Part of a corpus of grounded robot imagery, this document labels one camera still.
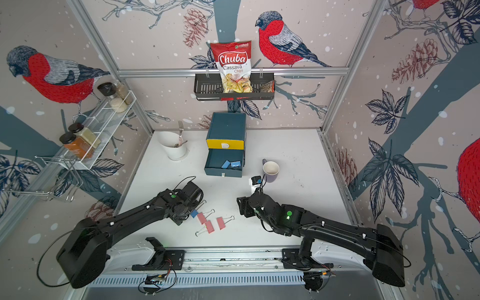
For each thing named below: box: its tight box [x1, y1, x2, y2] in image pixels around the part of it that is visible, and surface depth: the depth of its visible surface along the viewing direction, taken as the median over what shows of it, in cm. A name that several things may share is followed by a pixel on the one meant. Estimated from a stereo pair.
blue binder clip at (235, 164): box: [229, 160, 242, 168], surface depth 95 cm
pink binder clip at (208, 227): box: [195, 220, 215, 237], surface depth 83 cm
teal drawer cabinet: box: [205, 111, 247, 150], surface depth 92 cm
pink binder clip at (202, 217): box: [196, 208, 216, 225], surface depth 87 cm
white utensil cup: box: [158, 131, 188, 160], surface depth 104 cm
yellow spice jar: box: [68, 122, 102, 149], surface depth 69 cm
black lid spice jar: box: [96, 80, 134, 105], surface depth 85 cm
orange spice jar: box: [58, 131, 95, 159], surface depth 66 cm
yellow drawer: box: [206, 139, 245, 150], surface depth 90 cm
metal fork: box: [177, 120, 184, 147], surface depth 106 cm
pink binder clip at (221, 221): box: [216, 215, 235, 230], surface depth 85 cm
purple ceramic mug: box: [261, 158, 280, 184], surface depth 95 cm
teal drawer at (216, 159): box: [204, 148, 244, 178], surface depth 92 cm
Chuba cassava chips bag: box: [210, 40, 254, 94], surface depth 84 cm
